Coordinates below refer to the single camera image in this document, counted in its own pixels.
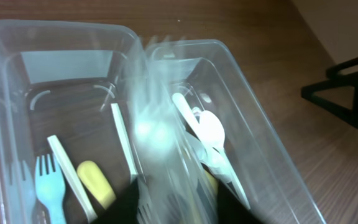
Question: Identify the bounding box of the clear plastic container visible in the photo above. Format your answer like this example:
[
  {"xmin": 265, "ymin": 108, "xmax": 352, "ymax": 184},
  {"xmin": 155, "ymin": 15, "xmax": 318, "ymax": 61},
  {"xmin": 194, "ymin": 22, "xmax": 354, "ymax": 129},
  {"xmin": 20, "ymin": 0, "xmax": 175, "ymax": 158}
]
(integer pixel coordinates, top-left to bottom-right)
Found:
[
  {"xmin": 0, "ymin": 19, "xmax": 198, "ymax": 224},
  {"xmin": 146, "ymin": 39, "xmax": 324, "ymax": 223}
]

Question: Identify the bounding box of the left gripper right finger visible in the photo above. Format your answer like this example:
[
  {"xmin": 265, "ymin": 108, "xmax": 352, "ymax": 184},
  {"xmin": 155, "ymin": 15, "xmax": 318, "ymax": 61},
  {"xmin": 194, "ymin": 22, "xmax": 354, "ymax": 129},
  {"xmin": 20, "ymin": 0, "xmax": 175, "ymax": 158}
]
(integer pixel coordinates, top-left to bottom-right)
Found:
[{"xmin": 218, "ymin": 182, "xmax": 262, "ymax": 224}]

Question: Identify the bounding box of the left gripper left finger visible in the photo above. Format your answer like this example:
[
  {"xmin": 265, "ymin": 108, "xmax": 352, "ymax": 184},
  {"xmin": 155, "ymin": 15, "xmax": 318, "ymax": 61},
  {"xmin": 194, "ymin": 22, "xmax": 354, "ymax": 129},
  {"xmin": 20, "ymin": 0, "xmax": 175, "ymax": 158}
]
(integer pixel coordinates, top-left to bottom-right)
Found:
[{"xmin": 91, "ymin": 179, "xmax": 140, "ymax": 224}]

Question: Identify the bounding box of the white plastic fork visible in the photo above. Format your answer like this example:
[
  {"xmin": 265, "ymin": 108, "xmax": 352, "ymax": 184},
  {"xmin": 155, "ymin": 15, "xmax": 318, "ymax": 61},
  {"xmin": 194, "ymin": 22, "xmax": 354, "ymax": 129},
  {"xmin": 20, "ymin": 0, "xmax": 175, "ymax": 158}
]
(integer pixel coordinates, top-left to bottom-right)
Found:
[
  {"xmin": 47, "ymin": 135, "xmax": 98, "ymax": 223},
  {"xmin": 111, "ymin": 103, "xmax": 150, "ymax": 224}
]

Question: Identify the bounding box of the right clear plastic container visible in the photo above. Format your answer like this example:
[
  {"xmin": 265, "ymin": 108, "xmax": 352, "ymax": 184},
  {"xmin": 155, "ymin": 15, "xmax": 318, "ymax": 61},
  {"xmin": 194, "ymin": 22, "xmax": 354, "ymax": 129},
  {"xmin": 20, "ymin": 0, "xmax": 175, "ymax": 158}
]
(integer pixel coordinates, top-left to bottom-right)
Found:
[{"xmin": 146, "ymin": 39, "xmax": 324, "ymax": 223}]

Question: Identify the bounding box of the yellow plastic fork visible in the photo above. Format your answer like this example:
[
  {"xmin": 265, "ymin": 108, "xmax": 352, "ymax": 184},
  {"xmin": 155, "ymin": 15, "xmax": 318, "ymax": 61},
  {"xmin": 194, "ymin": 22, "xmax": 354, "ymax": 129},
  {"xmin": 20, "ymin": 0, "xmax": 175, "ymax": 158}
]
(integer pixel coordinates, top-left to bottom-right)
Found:
[{"xmin": 76, "ymin": 161, "xmax": 116, "ymax": 210}]

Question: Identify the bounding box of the left clear plastic container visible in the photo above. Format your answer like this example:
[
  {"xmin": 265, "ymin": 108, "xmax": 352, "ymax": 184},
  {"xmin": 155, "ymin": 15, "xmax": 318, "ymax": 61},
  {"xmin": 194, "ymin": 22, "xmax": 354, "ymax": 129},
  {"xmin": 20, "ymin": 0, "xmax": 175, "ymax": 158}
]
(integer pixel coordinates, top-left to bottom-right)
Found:
[{"xmin": 0, "ymin": 19, "xmax": 198, "ymax": 224}]

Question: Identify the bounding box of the white plastic spoon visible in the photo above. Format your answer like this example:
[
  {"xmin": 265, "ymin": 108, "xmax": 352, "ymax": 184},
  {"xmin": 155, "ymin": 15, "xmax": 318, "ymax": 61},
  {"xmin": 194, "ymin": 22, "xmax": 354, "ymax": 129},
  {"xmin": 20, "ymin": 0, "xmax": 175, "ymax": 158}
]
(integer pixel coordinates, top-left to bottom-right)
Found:
[{"xmin": 172, "ymin": 93, "xmax": 226, "ymax": 183}]

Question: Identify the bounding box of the light blue plastic fork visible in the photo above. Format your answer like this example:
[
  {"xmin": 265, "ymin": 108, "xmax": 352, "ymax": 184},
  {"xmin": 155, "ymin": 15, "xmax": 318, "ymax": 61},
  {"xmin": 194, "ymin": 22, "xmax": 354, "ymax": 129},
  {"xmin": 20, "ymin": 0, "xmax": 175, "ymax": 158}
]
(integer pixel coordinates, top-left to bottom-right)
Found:
[{"xmin": 35, "ymin": 154, "xmax": 67, "ymax": 224}]

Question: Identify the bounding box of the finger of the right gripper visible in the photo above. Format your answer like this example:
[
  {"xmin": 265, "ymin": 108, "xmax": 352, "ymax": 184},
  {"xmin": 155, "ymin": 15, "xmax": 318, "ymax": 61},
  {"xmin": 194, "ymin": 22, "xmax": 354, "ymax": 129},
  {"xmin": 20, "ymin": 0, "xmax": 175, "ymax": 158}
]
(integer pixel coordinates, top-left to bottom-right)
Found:
[{"xmin": 301, "ymin": 57, "xmax": 358, "ymax": 129}]

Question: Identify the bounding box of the yellow plastic spoon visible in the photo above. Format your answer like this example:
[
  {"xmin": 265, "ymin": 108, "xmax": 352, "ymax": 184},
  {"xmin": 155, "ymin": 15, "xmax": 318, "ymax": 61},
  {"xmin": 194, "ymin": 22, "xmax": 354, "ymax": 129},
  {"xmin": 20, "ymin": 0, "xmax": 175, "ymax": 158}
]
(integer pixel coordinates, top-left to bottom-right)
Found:
[{"xmin": 203, "ymin": 170, "xmax": 218, "ymax": 197}]

